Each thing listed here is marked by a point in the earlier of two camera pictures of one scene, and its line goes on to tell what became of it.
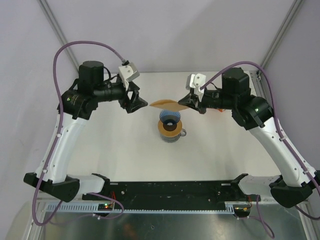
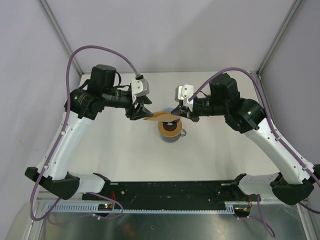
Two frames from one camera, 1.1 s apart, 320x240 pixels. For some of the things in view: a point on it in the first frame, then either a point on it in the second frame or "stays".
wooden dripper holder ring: [169, 134] stays
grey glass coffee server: [169, 139] stays
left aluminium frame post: [50, 15] stays
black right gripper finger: [190, 100] -> [181, 111]
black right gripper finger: [201, 110] -> [194, 118]
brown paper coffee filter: [168, 105] -> [164, 116]
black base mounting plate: [230, 192] stays
